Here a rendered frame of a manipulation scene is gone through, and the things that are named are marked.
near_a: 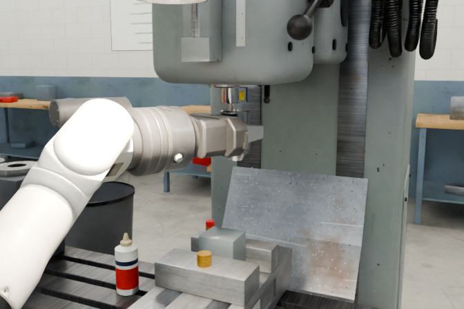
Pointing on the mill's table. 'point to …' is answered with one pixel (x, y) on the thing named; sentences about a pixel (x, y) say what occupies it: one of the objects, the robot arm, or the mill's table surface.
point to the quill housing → (243, 29)
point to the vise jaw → (208, 276)
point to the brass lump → (204, 258)
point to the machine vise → (192, 301)
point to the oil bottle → (126, 267)
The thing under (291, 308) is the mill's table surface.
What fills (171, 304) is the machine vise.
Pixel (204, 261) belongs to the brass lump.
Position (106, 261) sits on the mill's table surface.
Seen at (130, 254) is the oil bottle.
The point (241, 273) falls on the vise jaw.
